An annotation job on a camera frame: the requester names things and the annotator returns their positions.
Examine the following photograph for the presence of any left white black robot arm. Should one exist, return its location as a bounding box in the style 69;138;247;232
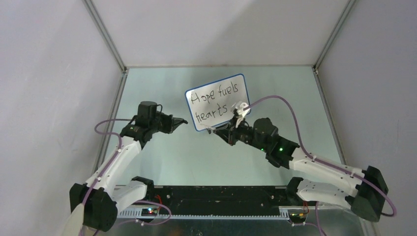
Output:
62;101;188;236

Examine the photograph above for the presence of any blue framed whiteboard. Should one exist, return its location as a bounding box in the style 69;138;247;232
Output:
184;74;250;132

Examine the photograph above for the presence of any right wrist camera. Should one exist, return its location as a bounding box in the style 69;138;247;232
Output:
232;101;251;128

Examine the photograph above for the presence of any aluminium frame rail front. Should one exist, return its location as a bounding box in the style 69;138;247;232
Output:
80;185;369;209

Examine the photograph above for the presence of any controller board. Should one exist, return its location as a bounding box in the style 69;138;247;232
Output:
289;213;308;221
141;208;159;218

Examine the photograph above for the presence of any white whiteboard marker pen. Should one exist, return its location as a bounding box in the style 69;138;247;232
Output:
203;124;216;134

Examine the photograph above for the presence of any purple cable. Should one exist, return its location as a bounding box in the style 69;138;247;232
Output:
247;95;397;217
78;118;172;236

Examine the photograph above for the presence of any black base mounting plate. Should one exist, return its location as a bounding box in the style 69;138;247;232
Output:
145;185;303;216

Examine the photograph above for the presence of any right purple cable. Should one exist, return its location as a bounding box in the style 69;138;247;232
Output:
247;95;397;217

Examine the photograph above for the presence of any left controller board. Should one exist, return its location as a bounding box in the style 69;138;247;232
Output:
141;208;159;218

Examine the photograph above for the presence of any grey cable duct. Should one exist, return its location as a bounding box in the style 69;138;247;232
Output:
117;207;290;220

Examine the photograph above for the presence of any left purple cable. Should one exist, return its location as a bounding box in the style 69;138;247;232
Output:
78;118;172;236

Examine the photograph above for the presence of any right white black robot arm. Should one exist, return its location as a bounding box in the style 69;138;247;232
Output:
213;118;388;222

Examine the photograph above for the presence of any right controller board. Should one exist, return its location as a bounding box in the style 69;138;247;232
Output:
289;213;308;221

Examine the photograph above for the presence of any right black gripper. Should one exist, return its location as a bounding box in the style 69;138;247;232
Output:
214;115;268;152

